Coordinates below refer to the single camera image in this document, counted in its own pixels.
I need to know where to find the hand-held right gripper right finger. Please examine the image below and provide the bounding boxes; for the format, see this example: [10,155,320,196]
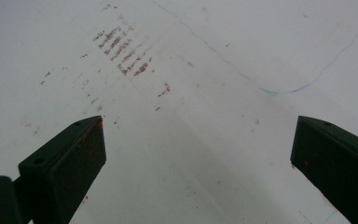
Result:
[289,115,358,224]

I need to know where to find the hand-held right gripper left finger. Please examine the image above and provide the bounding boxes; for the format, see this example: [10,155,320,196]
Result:
[13,115,107,224]

